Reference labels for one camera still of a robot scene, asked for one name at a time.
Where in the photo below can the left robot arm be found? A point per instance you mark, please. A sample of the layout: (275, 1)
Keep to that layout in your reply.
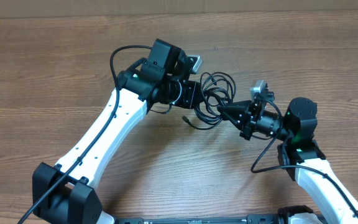
(66, 192)

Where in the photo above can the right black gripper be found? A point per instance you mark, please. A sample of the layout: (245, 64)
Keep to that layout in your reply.
(238, 112)

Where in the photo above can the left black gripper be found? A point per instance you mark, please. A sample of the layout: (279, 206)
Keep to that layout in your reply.
(189, 99)

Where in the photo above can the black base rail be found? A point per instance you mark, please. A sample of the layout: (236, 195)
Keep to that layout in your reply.
(249, 219)

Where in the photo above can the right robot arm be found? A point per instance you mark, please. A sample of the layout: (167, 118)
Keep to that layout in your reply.
(298, 153)

